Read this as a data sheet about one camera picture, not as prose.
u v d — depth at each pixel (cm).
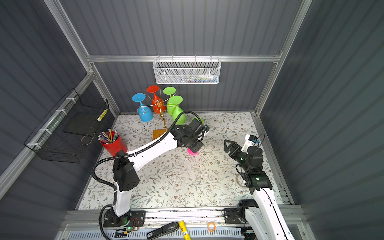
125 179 47
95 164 100
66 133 72
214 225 71
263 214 46
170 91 87
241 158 65
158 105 83
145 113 87
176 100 81
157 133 108
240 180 86
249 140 68
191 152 73
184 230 69
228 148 68
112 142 85
